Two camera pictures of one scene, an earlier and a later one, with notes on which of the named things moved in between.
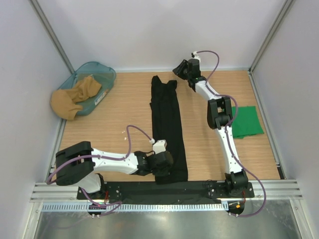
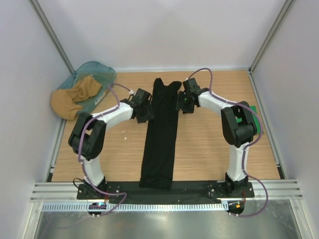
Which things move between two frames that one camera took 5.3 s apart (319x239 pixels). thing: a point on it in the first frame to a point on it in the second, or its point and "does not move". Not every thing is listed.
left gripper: [165, 172] to [149, 115]
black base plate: [164, 191] does not move
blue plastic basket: [105, 75] does not move
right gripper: [177, 70] to [181, 95]
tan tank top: [64, 101] does not move
